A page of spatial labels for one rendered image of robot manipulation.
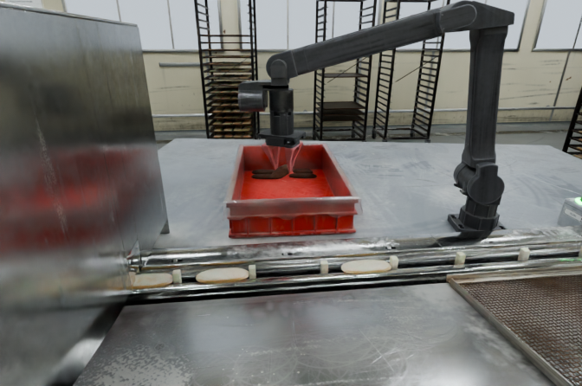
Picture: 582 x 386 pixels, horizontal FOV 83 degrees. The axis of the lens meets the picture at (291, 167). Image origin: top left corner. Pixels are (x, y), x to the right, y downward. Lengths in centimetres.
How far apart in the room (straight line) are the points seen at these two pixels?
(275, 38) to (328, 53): 418
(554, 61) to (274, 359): 654
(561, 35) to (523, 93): 94
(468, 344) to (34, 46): 61
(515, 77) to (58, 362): 629
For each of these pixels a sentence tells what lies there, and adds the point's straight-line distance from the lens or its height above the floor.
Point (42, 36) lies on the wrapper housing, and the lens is 47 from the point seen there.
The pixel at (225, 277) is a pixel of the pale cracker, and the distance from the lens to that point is 66.
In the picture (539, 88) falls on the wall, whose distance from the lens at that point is 669.
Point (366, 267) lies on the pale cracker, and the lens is 68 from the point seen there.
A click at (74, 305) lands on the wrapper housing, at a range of 51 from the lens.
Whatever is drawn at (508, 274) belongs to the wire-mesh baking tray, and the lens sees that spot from 71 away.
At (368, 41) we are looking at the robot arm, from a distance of 76.
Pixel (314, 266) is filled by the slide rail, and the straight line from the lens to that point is 69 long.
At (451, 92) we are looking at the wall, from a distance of 581.
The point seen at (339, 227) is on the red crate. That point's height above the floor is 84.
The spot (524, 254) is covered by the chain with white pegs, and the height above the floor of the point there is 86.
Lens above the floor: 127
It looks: 21 degrees down
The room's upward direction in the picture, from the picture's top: straight up
